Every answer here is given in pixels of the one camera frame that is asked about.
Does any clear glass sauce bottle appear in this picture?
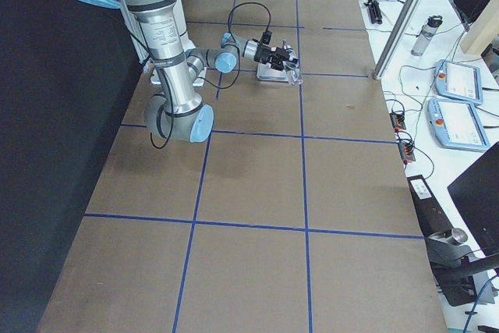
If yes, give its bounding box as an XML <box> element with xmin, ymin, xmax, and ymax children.
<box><xmin>282</xmin><ymin>39</ymin><xmax>303</xmax><ymax>86</ymax></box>

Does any silver digital kitchen scale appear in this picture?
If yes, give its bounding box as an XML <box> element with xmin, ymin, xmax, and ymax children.
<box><xmin>257</xmin><ymin>63</ymin><xmax>288</xmax><ymax>83</ymax></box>

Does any orange black connector block far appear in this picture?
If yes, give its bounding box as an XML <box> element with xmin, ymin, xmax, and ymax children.
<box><xmin>389</xmin><ymin>112</ymin><xmax>406</xmax><ymax>133</ymax></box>

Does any orange black connector block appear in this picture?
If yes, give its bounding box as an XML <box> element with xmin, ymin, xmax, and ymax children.
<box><xmin>389</xmin><ymin>112</ymin><xmax>406</xmax><ymax>133</ymax></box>
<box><xmin>398</xmin><ymin>142</ymin><xmax>416</xmax><ymax>165</ymax></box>

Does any orange black connector block near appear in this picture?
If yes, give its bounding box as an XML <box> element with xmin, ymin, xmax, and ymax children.
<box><xmin>398</xmin><ymin>142</ymin><xmax>416</xmax><ymax>165</ymax></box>

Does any clear water bottle black lid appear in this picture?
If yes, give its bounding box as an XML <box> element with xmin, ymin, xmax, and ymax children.
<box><xmin>411</xmin><ymin>15</ymin><xmax>443</xmax><ymax>56</ymax></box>

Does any brown paper table cover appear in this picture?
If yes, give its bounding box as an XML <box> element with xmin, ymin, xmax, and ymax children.
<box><xmin>38</xmin><ymin>0</ymin><xmax>447</xmax><ymax>332</ymax></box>

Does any far teach pendant tablet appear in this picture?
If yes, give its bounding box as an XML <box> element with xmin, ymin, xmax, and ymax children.
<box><xmin>434</xmin><ymin>59</ymin><xmax>483</xmax><ymax>105</ymax></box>

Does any teach pendant tablet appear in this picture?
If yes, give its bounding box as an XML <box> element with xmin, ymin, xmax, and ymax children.
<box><xmin>434</xmin><ymin>59</ymin><xmax>483</xmax><ymax>105</ymax></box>
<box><xmin>426</xmin><ymin>98</ymin><xmax>490</xmax><ymax>152</ymax></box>

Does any near teach pendant tablet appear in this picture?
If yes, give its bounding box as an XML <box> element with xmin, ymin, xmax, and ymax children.
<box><xmin>426</xmin><ymin>98</ymin><xmax>490</xmax><ymax>152</ymax></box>

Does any black box with white label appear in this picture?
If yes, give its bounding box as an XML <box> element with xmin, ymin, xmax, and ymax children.
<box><xmin>407</xmin><ymin>175</ymin><xmax>453</xmax><ymax>237</ymax></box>

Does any black monitor near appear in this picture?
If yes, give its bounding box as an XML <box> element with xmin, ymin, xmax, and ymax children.
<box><xmin>448</xmin><ymin>144</ymin><xmax>498</xmax><ymax>255</ymax></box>

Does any aluminium frame post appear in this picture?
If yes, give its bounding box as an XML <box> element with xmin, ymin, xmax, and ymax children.
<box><xmin>373</xmin><ymin>0</ymin><xmax>422</xmax><ymax>80</ymax></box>

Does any black desk clamp mount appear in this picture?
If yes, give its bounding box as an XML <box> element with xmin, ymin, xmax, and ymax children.
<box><xmin>425</xmin><ymin>228</ymin><xmax>498</xmax><ymax>306</ymax></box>

